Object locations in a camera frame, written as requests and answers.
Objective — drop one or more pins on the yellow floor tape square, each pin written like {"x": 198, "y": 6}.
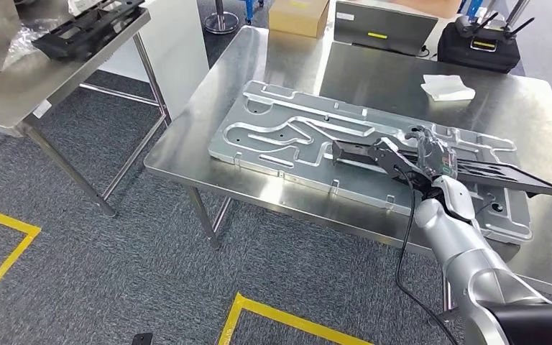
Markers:
{"x": 304, "y": 321}

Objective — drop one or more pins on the black robot base tip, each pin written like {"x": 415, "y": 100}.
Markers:
{"x": 142, "y": 339}

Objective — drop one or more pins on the black case with antennas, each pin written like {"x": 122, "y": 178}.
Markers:
{"x": 476, "y": 54}

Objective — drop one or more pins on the stanchion with chrome base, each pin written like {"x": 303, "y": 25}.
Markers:
{"x": 221, "y": 21}

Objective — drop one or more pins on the black plastic car part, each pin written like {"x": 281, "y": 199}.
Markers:
{"x": 81, "y": 33}
{"x": 509, "y": 176}

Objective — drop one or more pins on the stamped grey metal plate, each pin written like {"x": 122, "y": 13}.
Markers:
{"x": 281, "y": 119}

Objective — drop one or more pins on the white table edge label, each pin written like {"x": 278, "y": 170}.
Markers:
{"x": 42, "y": 109}

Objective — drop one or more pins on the blue wheeled frame leg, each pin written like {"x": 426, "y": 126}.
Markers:
{"x": 249, "y": 9}

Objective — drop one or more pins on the brown cardboard box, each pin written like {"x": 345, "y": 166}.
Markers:
{"x": 300, "y": 16}

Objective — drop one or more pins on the black wrist bracket block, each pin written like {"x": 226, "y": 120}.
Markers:
{"x": 395, "y": 159}

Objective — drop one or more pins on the clear plastic wrap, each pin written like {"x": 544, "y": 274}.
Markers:
{"x": 23, "y": 45}

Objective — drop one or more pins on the small stainless steel table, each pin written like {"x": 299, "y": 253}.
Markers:
{"x": 9, "y": 90}

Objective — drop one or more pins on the grey laptop with yellow label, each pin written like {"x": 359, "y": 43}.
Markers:
{"x": 381, "y": 28}

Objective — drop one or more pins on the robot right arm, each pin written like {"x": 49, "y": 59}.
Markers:
{"x": 471, "y": 266}

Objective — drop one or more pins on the large stainless steel workbench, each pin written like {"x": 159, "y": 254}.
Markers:
{"x": 376, "y": 71}

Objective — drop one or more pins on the white folded cloth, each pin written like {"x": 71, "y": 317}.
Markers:
{"x": 447, "y": 88}

